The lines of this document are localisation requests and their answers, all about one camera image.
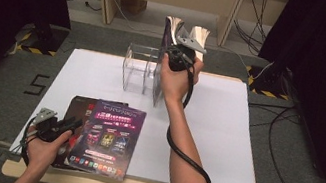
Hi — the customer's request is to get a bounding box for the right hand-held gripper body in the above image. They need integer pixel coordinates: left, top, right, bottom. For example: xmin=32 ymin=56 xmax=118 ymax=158
xmin=162 ymin=24 xmax=212 ymax=78

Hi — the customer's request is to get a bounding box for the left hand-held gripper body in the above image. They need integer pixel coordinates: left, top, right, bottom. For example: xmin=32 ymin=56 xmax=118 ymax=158
xmin=30 ymin=106 xmax=78 ymax=147

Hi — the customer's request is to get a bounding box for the dark brown magazine red print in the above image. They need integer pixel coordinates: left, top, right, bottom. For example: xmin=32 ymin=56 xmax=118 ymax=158
xmin=50 ymin=91 xmax=129 ymax=180

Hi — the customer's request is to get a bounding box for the clear acrylic book rack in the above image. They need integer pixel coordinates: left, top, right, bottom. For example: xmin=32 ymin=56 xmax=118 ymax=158
xmin=118 ymin=42 xmax=166 ymax=98

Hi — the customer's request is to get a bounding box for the person's right hand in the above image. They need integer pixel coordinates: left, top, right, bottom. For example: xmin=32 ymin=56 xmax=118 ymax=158
xmin=153 ymin=51 xmax=205 ymax=110

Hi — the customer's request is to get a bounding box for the person's left hand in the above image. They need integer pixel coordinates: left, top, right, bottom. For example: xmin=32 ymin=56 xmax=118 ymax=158
xmin=20 ymin=123 xmax=75 ymax=180

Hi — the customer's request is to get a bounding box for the brown cardboard box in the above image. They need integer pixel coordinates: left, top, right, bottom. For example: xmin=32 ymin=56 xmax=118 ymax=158
xmin=117 ymin=0 xmax=148 ymax=17

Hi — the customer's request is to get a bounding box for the white table cover sheet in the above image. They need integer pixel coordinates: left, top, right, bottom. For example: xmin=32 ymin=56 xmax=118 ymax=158
xmin=7 ymin=39 xmax=279 ymax=183

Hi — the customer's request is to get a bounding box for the stand base with striped tape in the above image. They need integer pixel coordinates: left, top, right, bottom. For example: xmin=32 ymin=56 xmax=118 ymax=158
xmin=241 ymin=63 xmax=296 ymax=103
xmin=15 ymin=19 xmax=72 ymax=60

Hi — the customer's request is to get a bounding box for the right hand-held gripper cable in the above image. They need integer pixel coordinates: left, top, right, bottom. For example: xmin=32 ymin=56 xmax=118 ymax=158
xmin=156 ymin=54 xmax=237 ymax=183

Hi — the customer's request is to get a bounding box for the hand-held gripper cable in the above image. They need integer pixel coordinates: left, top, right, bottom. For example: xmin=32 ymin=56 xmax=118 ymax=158
xmin=16 ymin=115 xmax=46 ymax=169
xmin=156 ymin=54 xmax=237 ymax=183

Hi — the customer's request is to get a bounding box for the left hand-held gripper cable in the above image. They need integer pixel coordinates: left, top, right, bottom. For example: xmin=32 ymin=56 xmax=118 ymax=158
xmin=16 ymin=115 xmax=46 ymax=169

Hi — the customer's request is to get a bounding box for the grey table bracket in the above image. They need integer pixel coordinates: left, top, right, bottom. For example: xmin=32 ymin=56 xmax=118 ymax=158
xmin=0 ymin=150 xmax=22 ymax=166

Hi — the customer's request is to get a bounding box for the white floor cable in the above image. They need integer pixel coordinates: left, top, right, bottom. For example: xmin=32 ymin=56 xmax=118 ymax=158
xmin=100 ymin=0 xmax=281 ymax=85

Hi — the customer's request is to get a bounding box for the black cable bundle from socket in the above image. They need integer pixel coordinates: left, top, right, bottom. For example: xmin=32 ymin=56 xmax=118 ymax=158
xmin=228 ymin=0 xmax=275 ymax=56

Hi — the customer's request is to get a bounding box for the black cable with plug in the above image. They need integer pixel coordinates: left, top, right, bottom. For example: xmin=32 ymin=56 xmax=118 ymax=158
xmin=64 ymin=0 xmax=105 ymax=14

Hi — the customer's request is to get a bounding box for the long black floor cable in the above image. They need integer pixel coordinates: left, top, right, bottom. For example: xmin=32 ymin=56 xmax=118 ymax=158
xmin=233 ymin=98 xmax=326 ymax=183

